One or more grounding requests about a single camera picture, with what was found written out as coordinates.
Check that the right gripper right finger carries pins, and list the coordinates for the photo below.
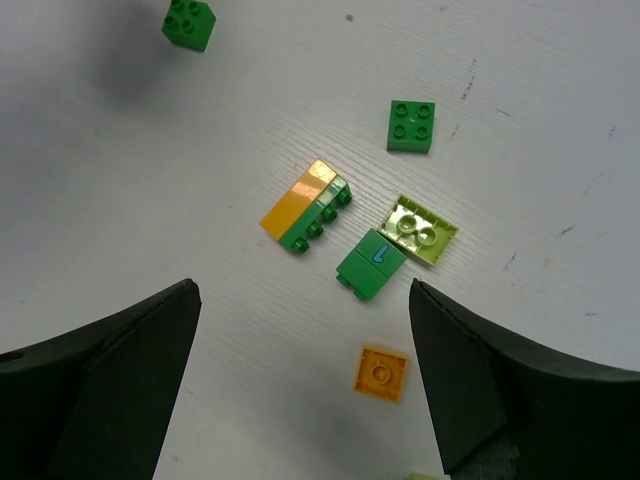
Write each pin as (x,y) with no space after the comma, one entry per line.
(506,407)

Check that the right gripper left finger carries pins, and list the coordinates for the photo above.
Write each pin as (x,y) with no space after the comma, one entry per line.
(96,402)

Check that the small green lego brick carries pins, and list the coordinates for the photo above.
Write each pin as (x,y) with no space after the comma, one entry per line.
(189,24)

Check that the small orange lego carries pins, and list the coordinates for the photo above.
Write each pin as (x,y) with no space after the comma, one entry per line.
(381,373)

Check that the green lego with letter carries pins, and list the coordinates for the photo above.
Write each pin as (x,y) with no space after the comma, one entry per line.
(370,265)

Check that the lime upside-down lego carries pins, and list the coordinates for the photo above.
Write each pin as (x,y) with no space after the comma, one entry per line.
(418,230)

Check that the orange and green lego stack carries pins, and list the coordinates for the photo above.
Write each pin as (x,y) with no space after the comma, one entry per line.
(301,213)

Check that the small green lego right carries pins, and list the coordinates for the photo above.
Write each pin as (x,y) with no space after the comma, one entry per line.
(411,126)

